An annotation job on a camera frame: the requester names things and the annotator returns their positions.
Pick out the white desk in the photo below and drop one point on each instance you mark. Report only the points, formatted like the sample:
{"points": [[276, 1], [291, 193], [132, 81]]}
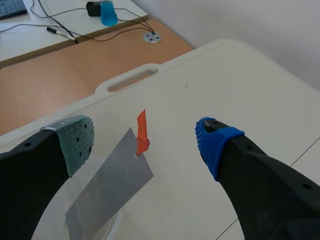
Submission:
{"points": [[25, 42]]}

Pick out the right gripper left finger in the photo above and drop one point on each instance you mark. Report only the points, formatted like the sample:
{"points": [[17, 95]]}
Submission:
{"points": [[30, 175]]}

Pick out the brown wooden desk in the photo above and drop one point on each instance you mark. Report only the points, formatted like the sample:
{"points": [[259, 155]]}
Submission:
{"points": [[62, 72]]}

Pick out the clear plastic beaker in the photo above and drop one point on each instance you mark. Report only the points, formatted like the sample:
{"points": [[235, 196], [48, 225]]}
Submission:
{"points": [[53, 220]]}

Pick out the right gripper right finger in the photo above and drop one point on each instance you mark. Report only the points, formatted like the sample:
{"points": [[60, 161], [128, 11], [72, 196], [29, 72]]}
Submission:
{"points": [[262, 190]]}

